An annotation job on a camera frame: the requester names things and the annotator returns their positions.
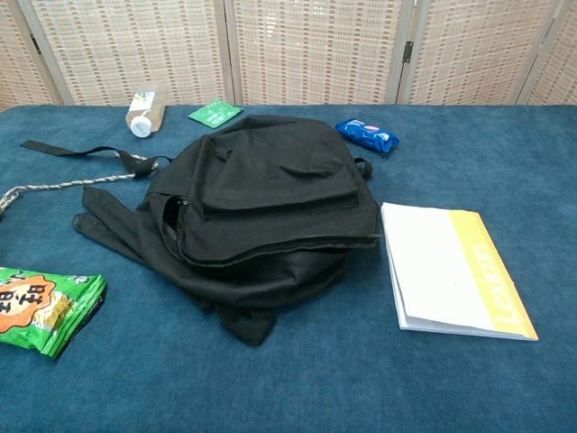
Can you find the black fabric backpack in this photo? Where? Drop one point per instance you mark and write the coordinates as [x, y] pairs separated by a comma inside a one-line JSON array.
[[270, 180]]

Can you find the white and yellow notebook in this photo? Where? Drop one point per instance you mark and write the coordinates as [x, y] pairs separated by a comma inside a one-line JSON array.
[[428, 261]]

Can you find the blue cookie packet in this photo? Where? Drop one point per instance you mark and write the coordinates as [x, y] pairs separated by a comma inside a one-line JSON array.
[[365, 133]]

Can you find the green tea sachet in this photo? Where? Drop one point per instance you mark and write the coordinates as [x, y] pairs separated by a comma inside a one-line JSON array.
[[214, 113]]

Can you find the blue felt table cover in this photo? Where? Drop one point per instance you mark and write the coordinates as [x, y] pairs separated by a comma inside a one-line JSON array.
[[315, 383]]

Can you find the woven folding screen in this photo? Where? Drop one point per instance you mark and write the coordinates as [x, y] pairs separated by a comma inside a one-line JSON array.
[[315, 45]]

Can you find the clear plastic bottle white cap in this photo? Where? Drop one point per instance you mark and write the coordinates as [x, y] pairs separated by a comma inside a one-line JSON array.
[[146, 113]]

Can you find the green orange snack bag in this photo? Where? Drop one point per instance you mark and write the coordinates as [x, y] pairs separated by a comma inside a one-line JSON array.
[[45, 311]]

